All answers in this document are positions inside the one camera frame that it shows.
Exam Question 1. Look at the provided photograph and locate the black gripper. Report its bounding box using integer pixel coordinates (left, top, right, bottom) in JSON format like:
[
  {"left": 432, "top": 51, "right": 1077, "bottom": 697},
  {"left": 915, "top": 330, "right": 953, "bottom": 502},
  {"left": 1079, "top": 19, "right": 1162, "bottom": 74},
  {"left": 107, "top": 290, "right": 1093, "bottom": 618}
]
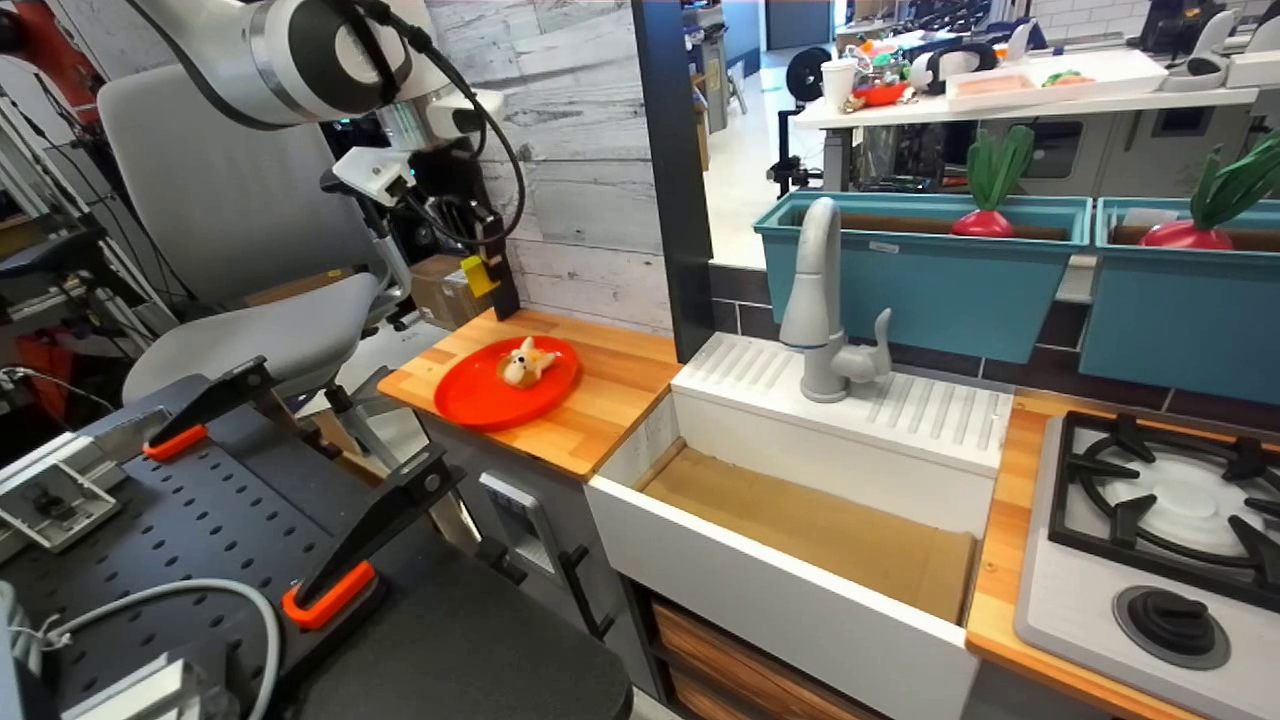
[{"left": 397, "top": 147, "right": 524, "bottom": 326}]

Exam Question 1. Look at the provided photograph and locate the yellow block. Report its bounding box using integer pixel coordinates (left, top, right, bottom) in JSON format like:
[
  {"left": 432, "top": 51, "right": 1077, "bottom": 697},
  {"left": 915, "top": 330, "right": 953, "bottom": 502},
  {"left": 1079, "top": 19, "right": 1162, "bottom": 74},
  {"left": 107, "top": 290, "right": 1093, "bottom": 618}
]
[{"left": 455, "top": 254, "right": 497, "bottom": 303}]

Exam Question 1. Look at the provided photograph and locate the cardboard box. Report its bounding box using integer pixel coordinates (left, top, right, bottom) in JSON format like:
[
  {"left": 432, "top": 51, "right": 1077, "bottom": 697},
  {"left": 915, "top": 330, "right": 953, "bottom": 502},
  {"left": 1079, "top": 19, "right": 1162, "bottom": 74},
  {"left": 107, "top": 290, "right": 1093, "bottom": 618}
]
[{"left": 406, "top": 254, "right": 499, "bottom": 332}]

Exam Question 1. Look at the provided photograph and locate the small white beige toy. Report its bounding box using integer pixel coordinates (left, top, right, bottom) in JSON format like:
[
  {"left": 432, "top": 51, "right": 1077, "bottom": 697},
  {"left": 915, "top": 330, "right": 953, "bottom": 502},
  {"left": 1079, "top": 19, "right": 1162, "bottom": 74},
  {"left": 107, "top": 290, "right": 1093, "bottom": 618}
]
[{"left": 497, "top": 338, "right": 565, "bottom": 393}]

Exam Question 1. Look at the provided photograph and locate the red round plate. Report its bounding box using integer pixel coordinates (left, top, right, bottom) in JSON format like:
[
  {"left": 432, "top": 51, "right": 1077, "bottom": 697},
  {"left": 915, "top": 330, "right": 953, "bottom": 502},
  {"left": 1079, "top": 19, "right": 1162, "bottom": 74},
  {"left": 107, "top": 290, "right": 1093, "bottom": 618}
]
[{"left": 432, "top": 332, "right": 586, "bottom": 434}]

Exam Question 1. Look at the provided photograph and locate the grey wood-pattern back panel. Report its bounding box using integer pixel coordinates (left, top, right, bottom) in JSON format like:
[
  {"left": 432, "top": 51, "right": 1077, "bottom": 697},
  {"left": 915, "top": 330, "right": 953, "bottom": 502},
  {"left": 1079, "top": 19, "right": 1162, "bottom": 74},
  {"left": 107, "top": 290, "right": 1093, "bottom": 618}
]
[{"left": 423, "top": 0, "right": 675, "bottom": 338}]

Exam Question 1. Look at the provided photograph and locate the grey padded office chair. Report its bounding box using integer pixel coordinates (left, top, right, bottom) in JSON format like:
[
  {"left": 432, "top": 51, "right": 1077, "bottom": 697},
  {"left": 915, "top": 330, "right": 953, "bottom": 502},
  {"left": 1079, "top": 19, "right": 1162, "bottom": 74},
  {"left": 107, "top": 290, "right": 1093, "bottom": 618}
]
[{"left": 90, "top": 58, "right": 402, "bottom": 414}]

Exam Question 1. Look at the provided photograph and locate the grey toy faucet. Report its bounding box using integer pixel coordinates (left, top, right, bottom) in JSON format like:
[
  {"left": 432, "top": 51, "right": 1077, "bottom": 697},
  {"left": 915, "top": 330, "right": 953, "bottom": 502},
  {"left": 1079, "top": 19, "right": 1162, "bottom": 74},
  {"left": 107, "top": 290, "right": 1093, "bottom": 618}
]
[{"left": 774, "top": 196, "right": 900, "bottom": 410}]

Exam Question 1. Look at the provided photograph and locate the black background office chair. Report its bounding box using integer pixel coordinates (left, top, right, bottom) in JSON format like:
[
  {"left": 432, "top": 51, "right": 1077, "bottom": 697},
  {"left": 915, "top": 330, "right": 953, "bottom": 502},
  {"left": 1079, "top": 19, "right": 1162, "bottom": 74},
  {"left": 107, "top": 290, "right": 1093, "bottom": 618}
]
[{"left": 774, "top": 46, "right": 836, "bottom": 202}]

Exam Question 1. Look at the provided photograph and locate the teal planter box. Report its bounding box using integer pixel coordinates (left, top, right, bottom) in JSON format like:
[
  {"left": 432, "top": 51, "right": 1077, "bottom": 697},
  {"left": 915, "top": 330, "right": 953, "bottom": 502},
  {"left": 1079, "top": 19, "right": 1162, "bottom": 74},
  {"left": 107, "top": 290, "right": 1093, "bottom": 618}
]
[
  {"left": 750, "top": 190, "right": 1094, "bottom": 370},
  {"left": 1077, "top": 196, "right": 1280, "bottom": 414}
]

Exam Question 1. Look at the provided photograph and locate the white toy sink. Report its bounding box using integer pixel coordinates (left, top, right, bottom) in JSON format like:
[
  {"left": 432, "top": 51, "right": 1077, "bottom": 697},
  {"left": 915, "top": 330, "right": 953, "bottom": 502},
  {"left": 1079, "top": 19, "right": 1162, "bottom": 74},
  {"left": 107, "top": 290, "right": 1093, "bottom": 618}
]
[{"left": 585, "top": 330, "right": 1015, "bottom": 720}]

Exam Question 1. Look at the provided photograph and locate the silver metal mounting plate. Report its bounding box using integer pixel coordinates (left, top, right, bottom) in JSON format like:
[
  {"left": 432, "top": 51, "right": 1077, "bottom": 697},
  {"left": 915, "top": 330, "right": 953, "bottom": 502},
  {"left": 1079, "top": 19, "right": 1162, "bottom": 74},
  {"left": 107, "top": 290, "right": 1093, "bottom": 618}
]
[{"left": 0, "top": 455, "right": 124, "bottom": 554}]

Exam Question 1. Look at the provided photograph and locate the red toy radish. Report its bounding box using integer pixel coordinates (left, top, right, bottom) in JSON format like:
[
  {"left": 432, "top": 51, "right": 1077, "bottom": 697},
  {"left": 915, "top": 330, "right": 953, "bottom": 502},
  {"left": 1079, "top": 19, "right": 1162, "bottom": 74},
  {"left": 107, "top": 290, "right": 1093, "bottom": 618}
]
[
  {"left": 949, "top": 126, "right": 1039, "bottom": 241},
  {"left": 1137, "top": 136, "right": 1280, "bottom": 257}
]

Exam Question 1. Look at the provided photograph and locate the white background table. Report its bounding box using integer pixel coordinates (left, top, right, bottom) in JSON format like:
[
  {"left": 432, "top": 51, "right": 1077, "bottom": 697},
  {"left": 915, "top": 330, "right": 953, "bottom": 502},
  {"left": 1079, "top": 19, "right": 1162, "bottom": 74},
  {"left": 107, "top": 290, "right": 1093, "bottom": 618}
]
[{"left": 797, "top": 46, "right": 1280, "bottom": 136}]

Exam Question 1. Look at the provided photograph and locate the grey toy stove top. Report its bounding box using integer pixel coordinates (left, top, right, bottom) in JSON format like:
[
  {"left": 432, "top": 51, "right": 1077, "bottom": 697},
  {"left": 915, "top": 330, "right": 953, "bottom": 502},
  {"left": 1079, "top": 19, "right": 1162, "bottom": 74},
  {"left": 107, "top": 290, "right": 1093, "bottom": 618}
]
[{"left": 1015, "top": 410, "right": 1280, "bottom": 720}]

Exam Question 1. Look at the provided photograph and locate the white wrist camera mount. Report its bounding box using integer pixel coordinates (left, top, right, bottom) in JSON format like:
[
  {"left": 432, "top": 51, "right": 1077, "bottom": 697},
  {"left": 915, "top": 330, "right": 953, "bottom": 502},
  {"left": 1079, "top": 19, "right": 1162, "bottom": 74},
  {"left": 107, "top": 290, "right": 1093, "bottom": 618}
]
[{"left": 322, "top": 141, "right": 418, "bottom": 207}]

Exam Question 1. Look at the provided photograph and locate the black clamp orange handle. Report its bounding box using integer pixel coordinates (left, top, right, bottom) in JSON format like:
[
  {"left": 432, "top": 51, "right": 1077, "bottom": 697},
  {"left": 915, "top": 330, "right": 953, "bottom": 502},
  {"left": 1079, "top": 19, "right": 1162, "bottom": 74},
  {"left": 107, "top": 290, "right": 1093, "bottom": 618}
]
[
  {"left": 139, "top": 356, "right": 277, "bottom": 470},
  {"left": 277, "top": 452, "right": 455, "bottom": 637}
]

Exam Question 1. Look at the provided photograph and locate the grey cable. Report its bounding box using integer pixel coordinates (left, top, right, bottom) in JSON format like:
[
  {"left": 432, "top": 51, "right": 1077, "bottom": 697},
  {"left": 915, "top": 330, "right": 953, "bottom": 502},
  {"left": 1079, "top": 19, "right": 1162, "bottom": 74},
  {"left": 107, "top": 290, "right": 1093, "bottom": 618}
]
[{"left": 12, "top": 576, "right": 288, "bottom": 720}]

